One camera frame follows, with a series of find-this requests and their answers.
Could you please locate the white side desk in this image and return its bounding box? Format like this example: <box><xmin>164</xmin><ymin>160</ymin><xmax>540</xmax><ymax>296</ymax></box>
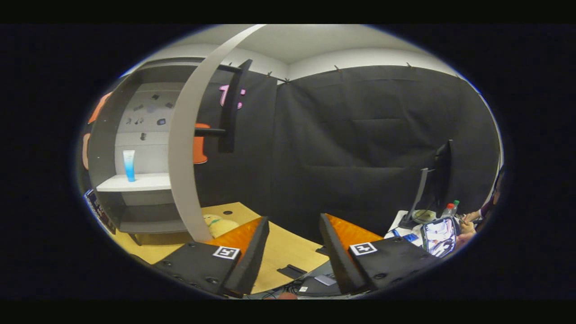
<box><xmin>385</xmin><ymin>209</ymin><xmax>450</xmax><ymax>248</ymax></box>

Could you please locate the black computer monitor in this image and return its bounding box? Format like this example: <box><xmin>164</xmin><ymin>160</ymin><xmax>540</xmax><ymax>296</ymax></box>
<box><xmin>433</xmin><ymin>139</ymin><xmax>453</xmax><ymax>217</ymax></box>

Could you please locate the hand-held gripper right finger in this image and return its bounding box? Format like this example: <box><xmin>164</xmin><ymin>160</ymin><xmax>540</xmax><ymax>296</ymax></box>
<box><xmin>319</xmin><ymin>213</ymin><xmax>439</xmax><ymax>295</ymax></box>

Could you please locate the white cabinet shelf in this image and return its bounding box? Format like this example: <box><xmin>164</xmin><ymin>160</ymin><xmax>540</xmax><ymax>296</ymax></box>
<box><xmin>96</xmin><ymin>173</ymin><xmax>171</xmax><ymax>193</ymax></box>

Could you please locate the blue white cosmetic tube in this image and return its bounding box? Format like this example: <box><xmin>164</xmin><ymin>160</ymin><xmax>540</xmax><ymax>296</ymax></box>
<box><xmin>123</xmin><ymin>150</ymin><xmax>136</xmax><ymax>182</ymax></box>

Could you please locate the dark blue book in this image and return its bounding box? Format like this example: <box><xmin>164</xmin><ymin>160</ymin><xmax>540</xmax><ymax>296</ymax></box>
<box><xmin>83</xmin><ymin>189</ymin><xmax>117</xmax><ymax>234</ymax></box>

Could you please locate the black door handle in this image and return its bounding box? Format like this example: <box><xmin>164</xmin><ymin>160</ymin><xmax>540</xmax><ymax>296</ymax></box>
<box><xmin>194</xmin><ymin>59</ymin><xmax>252</xmax><ymax>153</ymax></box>

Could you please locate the yellow plush toy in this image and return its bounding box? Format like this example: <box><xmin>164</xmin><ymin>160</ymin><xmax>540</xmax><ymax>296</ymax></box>
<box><xmin>202</xmin><ymin>214</ymin><xmax>239</xmax><ymax>238</ymax></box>

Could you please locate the black box with white label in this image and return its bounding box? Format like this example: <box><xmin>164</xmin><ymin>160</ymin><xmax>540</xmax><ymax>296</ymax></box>
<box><xmin>295</xmin><ymin>274</ymin><xmax>342</xmax><ymax>297</ymax></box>

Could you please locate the grey open cabinet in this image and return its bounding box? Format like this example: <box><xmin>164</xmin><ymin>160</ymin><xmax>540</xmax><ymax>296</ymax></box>
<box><xmin>87</xmin><ymin>58</ymin><xmax>243</xmax><ymax>246</ymax></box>

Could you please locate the smartphone with lit screen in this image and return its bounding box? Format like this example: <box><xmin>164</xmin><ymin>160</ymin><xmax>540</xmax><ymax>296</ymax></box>
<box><xmin>421</xmin><ymin>217</ymin><xmax>457</xmax><ymax>258</ymax></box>

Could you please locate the beige cabinet door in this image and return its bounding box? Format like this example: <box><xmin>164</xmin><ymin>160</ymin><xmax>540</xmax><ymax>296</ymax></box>
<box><xmin>167</xmin><ymin>25</ymin><xmax>266</xmax><ymax>243</ymax></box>

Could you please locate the grey monitor stand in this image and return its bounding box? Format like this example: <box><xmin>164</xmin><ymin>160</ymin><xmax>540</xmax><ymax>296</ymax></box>
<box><xmin>398</xmin><ymin>168</ymin><xmax>435</xmax><ymax>230</ymax></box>

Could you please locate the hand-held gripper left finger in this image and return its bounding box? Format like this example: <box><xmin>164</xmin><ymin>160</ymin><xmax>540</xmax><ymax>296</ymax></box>
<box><xmin>151</xmin><ymin>216</ymin><xmax>270</xmax><ymax>298</ymax></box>

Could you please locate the black backdrop cloth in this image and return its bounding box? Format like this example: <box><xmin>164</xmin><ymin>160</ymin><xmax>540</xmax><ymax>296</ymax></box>
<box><xmin>79</xmin><ymin>65</ymin><xmax>502</xmax><ymax>243</ymax></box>

